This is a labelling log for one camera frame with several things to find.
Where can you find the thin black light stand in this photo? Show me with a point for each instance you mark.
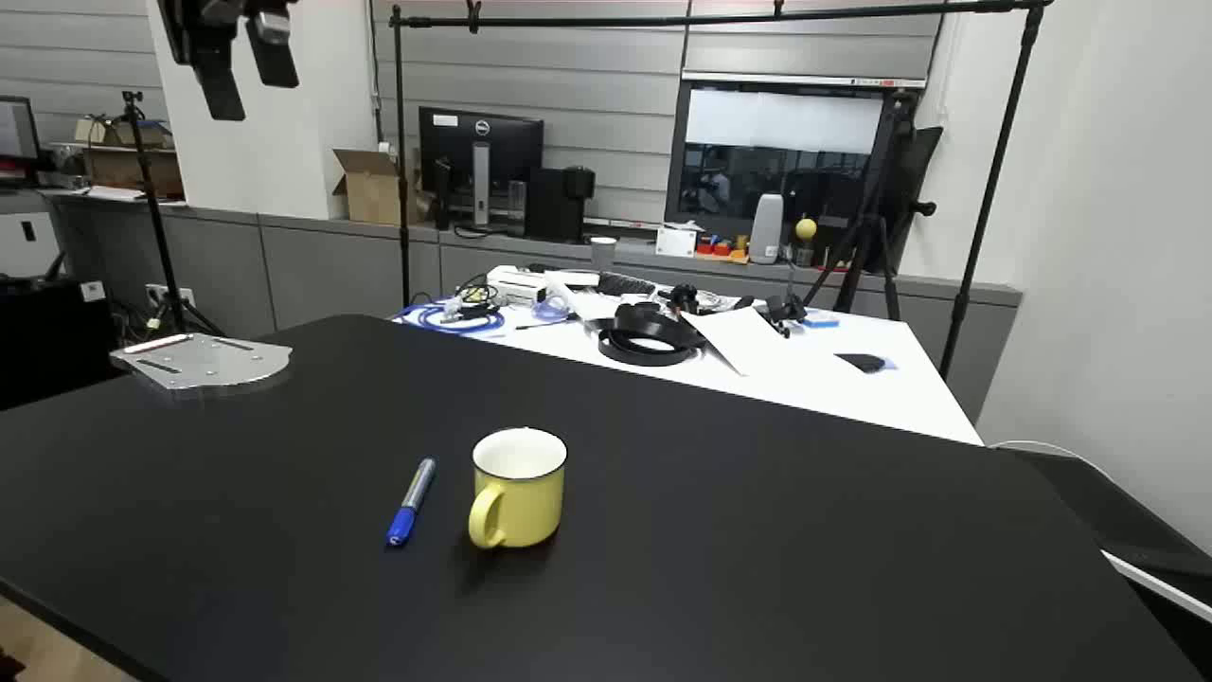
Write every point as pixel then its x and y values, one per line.
pixel 152 215

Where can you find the black camera tripod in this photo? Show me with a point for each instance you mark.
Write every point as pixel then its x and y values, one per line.
pixel 871 221

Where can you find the white flat sheet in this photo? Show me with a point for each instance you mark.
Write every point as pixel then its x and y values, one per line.
pixel 1155 585

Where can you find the blue marker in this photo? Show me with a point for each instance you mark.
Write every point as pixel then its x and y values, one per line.
pixel 410 506

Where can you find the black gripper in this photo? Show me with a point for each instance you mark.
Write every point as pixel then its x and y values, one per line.
pixel 203 23

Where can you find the white paper sheet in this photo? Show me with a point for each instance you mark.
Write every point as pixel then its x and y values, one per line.
pixel 744 338

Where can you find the black backdrop frame stand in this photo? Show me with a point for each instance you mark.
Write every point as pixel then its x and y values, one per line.
pixel 404 153

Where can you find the yellow enamel mug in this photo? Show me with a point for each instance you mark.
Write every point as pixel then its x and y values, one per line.
pixel 522 496

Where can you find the brown cardboard box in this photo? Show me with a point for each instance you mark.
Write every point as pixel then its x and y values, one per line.
pixel 378 192

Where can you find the white paper stack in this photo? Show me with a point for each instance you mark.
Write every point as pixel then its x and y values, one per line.
pixel 203 363

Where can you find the black computer mouse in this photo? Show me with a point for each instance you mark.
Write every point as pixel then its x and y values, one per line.
pixel 862 363

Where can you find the black speaker box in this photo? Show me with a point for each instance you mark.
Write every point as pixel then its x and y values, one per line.
pixel 558 206

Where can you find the black computer monitor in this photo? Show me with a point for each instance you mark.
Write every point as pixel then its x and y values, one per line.
pixel 480 157

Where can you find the yellow ball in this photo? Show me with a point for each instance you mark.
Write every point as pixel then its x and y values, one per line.
pixel 809 230

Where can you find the white labelled box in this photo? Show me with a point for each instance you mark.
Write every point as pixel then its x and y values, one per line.
pixel 674 240

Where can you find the large dark wall screen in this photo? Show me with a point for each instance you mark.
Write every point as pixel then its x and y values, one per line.
pixel 780 153

